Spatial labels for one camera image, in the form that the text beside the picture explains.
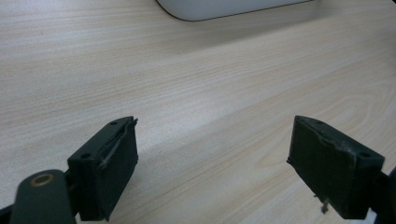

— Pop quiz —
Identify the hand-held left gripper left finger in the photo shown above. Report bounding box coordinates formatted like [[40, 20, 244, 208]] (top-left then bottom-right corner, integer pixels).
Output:
[[66, 116, 139, 222]]

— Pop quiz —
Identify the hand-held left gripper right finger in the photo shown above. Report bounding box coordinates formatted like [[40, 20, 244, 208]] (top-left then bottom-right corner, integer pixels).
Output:
[[286, 115, 386, 220]]

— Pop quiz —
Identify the white rounded tray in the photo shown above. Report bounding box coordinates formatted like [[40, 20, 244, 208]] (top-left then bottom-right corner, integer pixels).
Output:
[[155, 0, 314, 22]]

